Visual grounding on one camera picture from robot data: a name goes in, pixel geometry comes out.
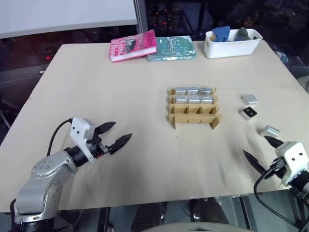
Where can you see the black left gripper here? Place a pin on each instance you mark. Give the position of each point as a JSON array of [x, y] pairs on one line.
[[96, 147]]

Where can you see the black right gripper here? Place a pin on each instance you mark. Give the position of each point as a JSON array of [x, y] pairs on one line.
[[277, 169]]

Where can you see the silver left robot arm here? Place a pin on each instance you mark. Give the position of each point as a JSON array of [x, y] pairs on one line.
[[46, 176]]

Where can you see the cardboard slotted tray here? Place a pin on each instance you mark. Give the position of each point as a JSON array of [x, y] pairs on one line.
[[195, 117]]

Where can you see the white plastic bin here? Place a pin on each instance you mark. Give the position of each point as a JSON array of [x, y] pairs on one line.
[[229, 49]]

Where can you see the pink paperback book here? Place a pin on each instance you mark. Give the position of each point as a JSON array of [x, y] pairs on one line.
[[131, 46]]

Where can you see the crumpled teal wrapper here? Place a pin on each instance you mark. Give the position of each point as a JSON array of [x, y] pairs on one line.
[[282, 56]]

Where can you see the teal book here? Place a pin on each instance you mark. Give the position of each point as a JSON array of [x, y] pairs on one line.
[[173, 48]]

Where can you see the grey cloth lump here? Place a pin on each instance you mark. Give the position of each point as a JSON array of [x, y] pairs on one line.
[[242, 33]]

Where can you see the yellow sponge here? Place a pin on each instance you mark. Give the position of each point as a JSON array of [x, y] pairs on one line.
[[213, 37]]

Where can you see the blue sponge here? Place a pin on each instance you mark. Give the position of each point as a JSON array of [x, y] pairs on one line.
[[220, 33]]

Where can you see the white projection screen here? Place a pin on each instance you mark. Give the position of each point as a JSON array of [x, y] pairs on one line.
[[65, 14]]

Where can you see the white block black face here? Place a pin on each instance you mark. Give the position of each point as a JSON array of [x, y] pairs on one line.
[[248, 113]]

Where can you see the grey metal post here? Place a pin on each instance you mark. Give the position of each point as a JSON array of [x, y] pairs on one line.
[[140, 14]]

